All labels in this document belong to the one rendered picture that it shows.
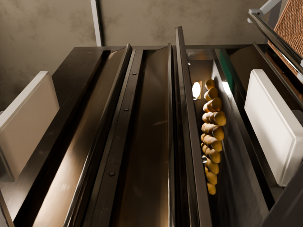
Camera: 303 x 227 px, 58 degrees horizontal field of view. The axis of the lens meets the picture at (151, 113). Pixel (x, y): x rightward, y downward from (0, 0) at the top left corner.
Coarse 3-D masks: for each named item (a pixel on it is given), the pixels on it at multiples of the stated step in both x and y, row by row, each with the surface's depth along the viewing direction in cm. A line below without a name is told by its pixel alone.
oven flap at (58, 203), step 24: (96, 72) 158; (120, 72) 139; (96, 96) 129; (72, 120) 118; (96, 120) 109; (72, 144) 102; (96, 144) 92; (48, 168) 94; (72, 168) 89; (96, 168) 87; (48, 192) 83; (72, 192) 79; (24, 216) 79; (48, 216) 75; (72, 216) 69
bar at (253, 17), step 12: (276, 0) 98; (252, 12) 100; (264, 12) 100; (264, 24) 88; (276, 36) 78; (276, 48) 76; (288, 48) 70; (288, 60) 68; (300, 60) 64; (300, 72) 62
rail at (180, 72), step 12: (180, 60) 123; (180, 72) 113; (180, 84) 105; (180, 96) 97; (192, 156) 72; (192, 168) 68; (192, 180) 64; (192, 192) 61; (192, 204) 59; (192, 216) 56
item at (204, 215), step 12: (180, 36) 150; (180, 48) 136; (192, 96) 96; (192, 108) 90; (192, 120) 84; (192, 132) 79; (192, 144) 75; (204, 180) 64; (204, 192) 61; (204, 204) 58; (204, 216) 56
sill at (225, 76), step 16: (224, 64) 153; (224, 80) 142; (240, 96) 124; (240, 112) 113; (240, 128) 111; (256, 144) 96; (256, 160) 91; (256, 176) 91; (272, 176) 84; (272, 192) 79
